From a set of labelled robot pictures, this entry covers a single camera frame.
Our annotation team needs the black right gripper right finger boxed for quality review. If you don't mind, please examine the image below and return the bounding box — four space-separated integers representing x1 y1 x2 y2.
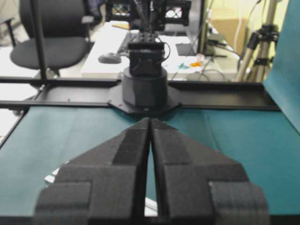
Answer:
151 119 270 225

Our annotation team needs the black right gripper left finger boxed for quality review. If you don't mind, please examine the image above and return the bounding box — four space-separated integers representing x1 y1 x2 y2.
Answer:
35 118 150 225

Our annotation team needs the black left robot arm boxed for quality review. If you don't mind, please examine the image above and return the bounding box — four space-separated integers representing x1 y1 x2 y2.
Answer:
105 0 191 114

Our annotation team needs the teal backdrop sheet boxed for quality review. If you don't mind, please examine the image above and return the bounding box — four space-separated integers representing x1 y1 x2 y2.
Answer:
263 0 300 215

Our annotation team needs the grey computer mouse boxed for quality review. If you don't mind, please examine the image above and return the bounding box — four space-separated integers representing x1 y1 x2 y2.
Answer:
98 52 121 64

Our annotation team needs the white desk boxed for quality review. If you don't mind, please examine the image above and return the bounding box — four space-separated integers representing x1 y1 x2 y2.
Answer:
81 21 237 82

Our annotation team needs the cardboard box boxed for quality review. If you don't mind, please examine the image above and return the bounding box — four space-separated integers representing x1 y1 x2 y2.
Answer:
210 8 247 53

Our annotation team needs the black office chair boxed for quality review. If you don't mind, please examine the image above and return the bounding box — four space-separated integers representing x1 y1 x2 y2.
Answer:
10 0 105 75

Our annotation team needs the black frame rail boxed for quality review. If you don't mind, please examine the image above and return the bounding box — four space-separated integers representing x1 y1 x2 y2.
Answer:
0 77 279 116

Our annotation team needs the camera tripod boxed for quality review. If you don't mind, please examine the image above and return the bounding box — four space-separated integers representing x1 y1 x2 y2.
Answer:
235 0 279 83

